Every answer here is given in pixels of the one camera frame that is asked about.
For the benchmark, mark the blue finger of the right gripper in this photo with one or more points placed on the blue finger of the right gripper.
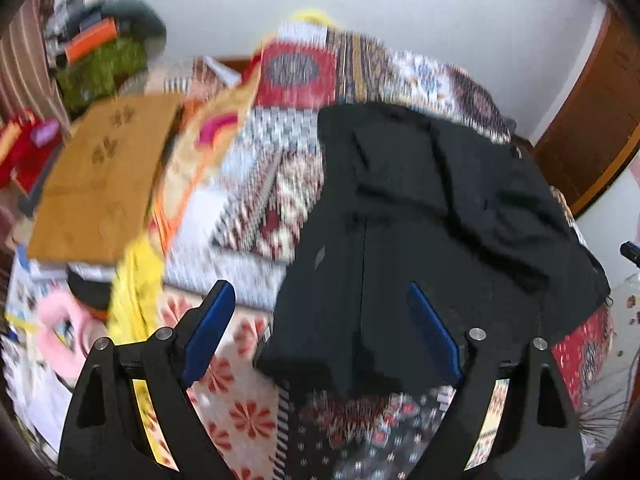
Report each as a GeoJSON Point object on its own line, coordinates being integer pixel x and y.
{"type": "Point", "coordinates": [630, 251]}

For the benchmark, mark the black zip hooded jacket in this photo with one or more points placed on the black zip hooded jacket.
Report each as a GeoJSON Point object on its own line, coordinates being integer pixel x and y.
{"type": "Point", "coordinates": [414, 200]}

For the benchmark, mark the pile of clothes on box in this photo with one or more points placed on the pile of clothes on box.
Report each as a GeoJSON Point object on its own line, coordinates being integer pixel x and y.
{"type": "Point", "coordinates": [70, 18]}

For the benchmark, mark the white sliding wardrobe door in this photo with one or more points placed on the white sliding wardrobe door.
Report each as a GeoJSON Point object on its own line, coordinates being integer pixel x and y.
{"type": "Point", "coordinates": [612, 220]}

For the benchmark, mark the scattered papers and books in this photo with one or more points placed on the scattered papers and books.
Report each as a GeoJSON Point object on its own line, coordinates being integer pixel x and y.
{"type": "Point", "coordinates": [39, 398]}

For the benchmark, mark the orange floral blanket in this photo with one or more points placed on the orange floral blanket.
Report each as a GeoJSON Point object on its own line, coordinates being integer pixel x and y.
{"type": "Point", "coordinates": [209, 117]}

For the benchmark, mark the brown wooden door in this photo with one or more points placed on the brown wooden door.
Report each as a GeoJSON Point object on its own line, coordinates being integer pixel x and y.
{"type": "Point", "coordinates": [596, 132]}

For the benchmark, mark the patchwork patterned bed cover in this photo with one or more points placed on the patchwork patterned bed cover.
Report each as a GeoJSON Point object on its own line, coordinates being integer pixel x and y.
{"type": "Point", "coordinates": [240, 232]}

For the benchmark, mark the bamboo lap desk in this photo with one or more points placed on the bamboo lap desk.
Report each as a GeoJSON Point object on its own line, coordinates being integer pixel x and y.
{"type": "Point", "coordinates": [96, 198]}

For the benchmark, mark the red plush toy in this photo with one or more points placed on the red plush toy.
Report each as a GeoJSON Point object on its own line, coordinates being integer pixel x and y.
{"type": "Point", "coordinates": [27, 143]}

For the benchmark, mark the striped maroon curtain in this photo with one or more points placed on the striped maroon curtain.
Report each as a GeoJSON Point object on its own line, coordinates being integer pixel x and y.
{"type": "Point", "coordinates": [26, 83]}

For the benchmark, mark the orange box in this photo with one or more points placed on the orange box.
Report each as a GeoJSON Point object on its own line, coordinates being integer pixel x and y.
{"type": "Point", "coordinates": [93, 37]}

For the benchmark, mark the yellow foam bed headboard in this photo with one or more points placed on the yellow foam bed headboard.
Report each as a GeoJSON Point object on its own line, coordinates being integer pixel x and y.
{"type": "Point", "coordinates": [313, 16]}

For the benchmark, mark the grey neck pillow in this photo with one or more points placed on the grey neck pillow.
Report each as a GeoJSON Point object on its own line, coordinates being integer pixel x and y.
{"type": "Point", "coordinates": [136, 19]}

